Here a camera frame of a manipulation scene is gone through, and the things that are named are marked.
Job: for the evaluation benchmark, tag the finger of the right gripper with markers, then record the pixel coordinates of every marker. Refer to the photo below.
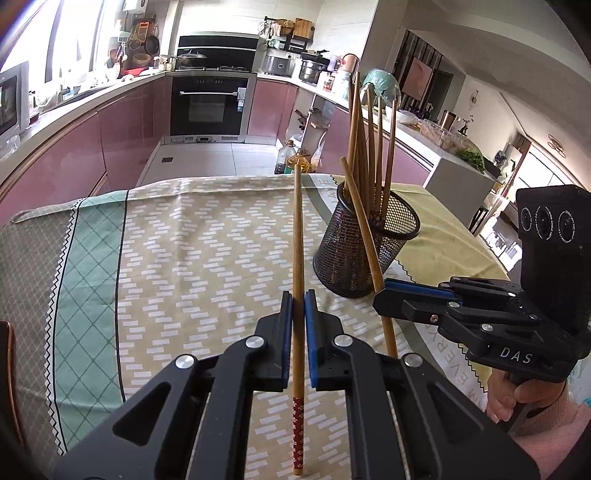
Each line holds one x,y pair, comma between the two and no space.
415,311
464,290

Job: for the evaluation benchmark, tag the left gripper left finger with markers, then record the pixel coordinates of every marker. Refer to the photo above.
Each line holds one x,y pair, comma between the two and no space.
191,420

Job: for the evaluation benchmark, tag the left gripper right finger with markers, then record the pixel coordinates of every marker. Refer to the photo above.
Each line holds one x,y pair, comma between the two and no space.
405,419

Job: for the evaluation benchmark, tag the wooden chopstick seven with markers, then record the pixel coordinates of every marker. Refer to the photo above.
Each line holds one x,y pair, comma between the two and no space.
373,260

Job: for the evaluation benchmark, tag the wooden chopstick eight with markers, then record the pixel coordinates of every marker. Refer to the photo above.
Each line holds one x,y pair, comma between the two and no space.
298,329

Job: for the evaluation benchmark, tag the wooden chopstick two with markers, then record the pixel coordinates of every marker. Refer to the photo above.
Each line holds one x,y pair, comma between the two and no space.
355,145

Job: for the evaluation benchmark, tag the wooden chopstick four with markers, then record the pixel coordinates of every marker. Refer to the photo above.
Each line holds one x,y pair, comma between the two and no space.
378,157

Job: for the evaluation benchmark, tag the wooden chopstick six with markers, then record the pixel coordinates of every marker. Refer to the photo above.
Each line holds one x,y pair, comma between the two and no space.
362,161

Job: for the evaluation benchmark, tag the wooden chopstick one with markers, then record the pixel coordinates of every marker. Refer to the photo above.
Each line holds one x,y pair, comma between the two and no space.
354,98

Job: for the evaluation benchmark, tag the person right hand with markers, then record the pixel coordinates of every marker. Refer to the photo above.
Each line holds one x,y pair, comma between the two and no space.
504,396

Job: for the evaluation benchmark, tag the patterned tablecloth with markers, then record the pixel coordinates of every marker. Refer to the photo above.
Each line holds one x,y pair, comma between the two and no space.
103,292

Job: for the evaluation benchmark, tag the yellow cooking oil bottle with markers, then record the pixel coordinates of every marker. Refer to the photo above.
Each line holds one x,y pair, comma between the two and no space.
301,159

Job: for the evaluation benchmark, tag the green covered appliance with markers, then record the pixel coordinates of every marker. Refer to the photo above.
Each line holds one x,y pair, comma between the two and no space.
385,86

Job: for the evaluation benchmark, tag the pink thermos jug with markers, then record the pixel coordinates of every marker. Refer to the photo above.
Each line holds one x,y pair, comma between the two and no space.
348,66

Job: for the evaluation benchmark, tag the steel stock pot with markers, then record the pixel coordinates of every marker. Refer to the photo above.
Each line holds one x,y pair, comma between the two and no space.
311,69

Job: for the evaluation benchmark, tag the built-in black oven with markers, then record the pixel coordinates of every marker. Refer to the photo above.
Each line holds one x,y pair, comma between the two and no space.
210,107

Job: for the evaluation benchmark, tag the black range hood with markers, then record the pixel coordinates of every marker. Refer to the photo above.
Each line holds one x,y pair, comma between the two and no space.
225,51

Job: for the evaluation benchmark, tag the black wok on stove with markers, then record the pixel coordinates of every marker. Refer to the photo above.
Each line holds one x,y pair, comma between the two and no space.
191,61

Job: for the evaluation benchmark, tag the white microwave oven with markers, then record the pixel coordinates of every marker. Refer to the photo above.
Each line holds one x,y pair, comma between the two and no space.
14,101

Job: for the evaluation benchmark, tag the window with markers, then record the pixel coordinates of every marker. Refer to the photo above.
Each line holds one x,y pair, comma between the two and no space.
62,40

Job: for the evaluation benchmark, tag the wall rack with boards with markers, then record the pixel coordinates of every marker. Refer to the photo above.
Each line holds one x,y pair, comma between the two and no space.
293,36

